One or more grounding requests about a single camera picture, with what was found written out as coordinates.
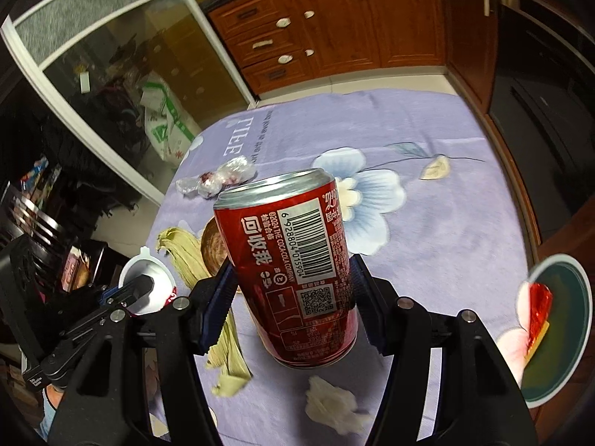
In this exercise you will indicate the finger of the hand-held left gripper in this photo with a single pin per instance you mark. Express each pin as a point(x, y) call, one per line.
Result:
point(139, 285)
point(51, 367)

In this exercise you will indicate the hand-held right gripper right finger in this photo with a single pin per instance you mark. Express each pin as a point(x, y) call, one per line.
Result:
point(367, 306)

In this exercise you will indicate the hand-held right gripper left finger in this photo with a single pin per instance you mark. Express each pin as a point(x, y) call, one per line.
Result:
point(218, 311)

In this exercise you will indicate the white floral paper cup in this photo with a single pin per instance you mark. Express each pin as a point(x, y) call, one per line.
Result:
point(139, 265)

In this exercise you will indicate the brown coconut shell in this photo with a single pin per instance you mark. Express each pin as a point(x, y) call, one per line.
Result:
point(214, 251)

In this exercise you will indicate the red soda can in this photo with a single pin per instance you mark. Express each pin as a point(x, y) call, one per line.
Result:
point(288, 241)

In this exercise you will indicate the clear red-print plastic bag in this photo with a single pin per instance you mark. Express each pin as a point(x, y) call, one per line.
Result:
point(218, 179)

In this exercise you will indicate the orange snack wrapper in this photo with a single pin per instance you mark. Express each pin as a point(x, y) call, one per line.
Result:
point(539, 311)

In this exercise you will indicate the green and yellow sponge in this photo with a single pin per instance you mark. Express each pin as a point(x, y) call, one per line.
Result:
point(537, 339)

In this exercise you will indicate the teal white-rimmed trash bin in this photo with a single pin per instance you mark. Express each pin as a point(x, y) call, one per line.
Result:
point(565, 316)

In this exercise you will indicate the pale corn husk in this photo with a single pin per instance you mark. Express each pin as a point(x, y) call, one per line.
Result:
point(186, 260)

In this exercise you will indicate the colourful packets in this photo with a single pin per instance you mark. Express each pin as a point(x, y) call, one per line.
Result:
point(74, 274)

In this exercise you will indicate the black chair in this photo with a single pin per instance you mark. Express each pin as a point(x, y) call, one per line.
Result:
point(37, 223)

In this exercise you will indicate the crumpled white tissue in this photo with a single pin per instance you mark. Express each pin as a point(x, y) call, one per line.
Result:
point(330, 404)

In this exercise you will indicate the purple floral blanket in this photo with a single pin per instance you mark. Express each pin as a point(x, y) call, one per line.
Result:
point(441, 223)

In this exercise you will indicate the white and green sack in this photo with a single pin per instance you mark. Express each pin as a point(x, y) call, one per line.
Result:
point(167, 121)

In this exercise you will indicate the glass sliding door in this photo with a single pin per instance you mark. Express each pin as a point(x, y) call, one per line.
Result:
point(93, 79)

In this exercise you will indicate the black built-in oven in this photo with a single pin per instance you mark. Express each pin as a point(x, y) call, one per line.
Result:
point(544, 116)

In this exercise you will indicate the wooden drawer cabinet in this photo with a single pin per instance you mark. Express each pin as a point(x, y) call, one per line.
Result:
point(260, 42)

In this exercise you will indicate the wooden double-door cabinet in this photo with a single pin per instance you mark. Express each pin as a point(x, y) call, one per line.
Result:
point(372, 18)

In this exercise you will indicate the wooden corner cabinet door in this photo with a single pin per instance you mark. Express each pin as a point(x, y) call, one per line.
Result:
point(469, 32)

